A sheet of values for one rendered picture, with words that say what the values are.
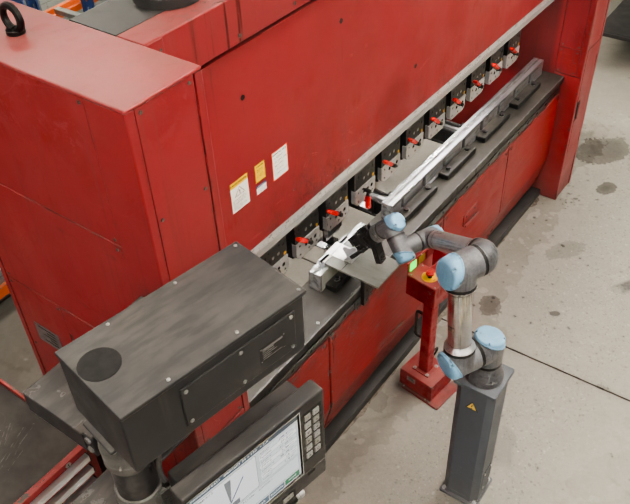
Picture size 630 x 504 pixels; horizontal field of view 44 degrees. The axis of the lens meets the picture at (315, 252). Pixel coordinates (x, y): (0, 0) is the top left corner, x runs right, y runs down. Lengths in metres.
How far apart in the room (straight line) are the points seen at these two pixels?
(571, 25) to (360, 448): 2.62
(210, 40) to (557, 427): 2.63
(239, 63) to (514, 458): 2.36
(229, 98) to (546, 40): 2.86
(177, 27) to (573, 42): 3.13
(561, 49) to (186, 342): 3.60
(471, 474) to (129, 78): 2.33
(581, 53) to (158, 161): 3.36
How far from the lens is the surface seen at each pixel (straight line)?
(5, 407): 3.00
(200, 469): 1.89
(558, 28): 4.83
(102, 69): 1.93
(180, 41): 2.11
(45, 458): 2.81
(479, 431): 3.28
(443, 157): 3.92
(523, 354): 4.31
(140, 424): 1.63
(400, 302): 3.79
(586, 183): 5.58
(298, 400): 1.98
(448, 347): 2.89
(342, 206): 3.12
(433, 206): 3.75
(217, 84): 2.28
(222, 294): 1.76
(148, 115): 1.80
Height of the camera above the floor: 3.15
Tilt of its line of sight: 41 degrees down
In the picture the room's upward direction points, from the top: 3 degrees counter-clockwise
